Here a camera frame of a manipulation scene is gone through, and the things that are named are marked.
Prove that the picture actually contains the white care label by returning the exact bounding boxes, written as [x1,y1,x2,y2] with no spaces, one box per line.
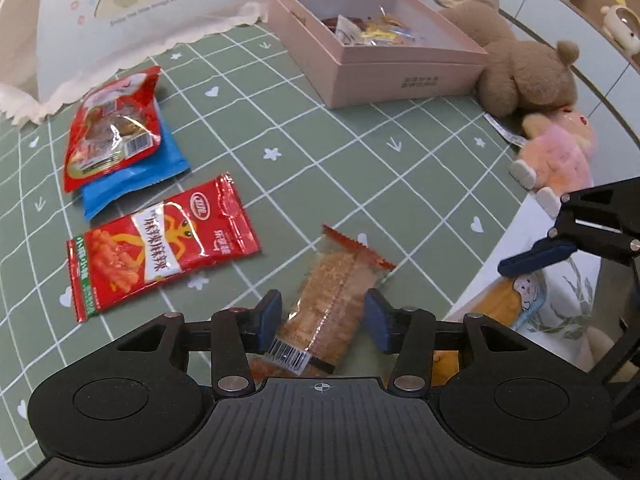
[482,112,527,147]

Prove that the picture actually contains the red packet with green edge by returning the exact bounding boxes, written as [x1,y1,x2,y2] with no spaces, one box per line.
[66,172,263,324]

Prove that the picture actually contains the brown teddy bear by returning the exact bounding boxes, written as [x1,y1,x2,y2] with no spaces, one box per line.
[437,0,582,117]

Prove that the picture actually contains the printed white cloth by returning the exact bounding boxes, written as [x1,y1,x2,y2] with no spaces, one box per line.
[440,192,618,376]

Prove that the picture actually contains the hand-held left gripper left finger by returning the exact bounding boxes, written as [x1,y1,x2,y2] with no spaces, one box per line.
[116,289,283,395]

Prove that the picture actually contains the white rabbit figurine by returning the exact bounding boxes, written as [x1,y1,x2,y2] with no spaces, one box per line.
[600,0,640,56]

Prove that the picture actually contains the red dried meat packet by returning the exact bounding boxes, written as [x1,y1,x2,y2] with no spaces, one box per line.
[64,66,164,194]

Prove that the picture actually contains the yellow snack packet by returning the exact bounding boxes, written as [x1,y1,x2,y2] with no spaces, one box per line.
[361,22,401,45]

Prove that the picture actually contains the blue bread packet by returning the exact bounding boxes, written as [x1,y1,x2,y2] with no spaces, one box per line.
[81,105,192,222]

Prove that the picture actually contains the white printed bag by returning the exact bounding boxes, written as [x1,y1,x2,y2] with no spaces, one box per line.
[0,0,275,127]

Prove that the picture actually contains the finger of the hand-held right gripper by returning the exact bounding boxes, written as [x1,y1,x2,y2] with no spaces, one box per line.
[590,255,640,387]
[497,177,640,278]

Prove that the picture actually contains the orange snack packet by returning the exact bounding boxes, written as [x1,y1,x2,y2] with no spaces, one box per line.
[378,6,418,40]

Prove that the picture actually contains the white snack packet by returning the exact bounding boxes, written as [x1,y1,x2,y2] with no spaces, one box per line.
[334,14,365,47]

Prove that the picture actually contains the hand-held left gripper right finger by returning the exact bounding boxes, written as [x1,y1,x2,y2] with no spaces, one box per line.
[364,288,533,395]

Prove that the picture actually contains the pink cardboard box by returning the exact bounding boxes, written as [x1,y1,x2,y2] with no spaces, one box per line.
[269,0,489,109]

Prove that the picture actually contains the green checked tablecloth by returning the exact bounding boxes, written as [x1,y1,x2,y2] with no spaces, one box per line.
[0,0,591,411]

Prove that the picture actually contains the pink plush toy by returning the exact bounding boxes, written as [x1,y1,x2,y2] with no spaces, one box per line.
[509,106,597,218]

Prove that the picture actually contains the clear biscuit packet red ends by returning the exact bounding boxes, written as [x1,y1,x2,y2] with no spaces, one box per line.
[249,225,397,377]

